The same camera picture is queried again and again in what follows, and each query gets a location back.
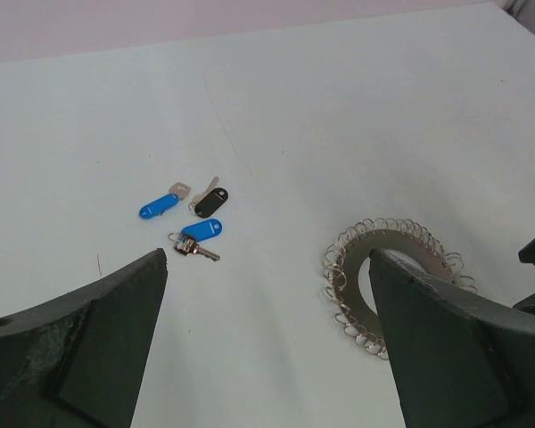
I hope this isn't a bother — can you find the blue tag key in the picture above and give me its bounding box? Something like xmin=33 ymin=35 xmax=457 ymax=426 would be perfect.
xmin=138 ymin=182 xmax=191 ymax=219
xmin=168 ymin=218 xmax=223 ymax=261

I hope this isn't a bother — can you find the black tag key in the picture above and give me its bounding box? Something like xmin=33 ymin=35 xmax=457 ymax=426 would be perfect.
xmin=188 ymin=177 xmax=229 ymax=218

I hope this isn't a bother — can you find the metal disc with keyrings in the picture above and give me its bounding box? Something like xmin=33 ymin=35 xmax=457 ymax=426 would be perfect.
xmin=322 ymin=218 xmax=477 ymax=361

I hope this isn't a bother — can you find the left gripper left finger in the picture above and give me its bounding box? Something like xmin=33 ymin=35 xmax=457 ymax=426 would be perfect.
xmin=0 ymin=249 xmax=168 ymax=427

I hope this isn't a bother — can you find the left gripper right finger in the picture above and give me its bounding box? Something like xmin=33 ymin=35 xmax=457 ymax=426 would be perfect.
xmin=369 ymin=250 xmax=535 ymax=427

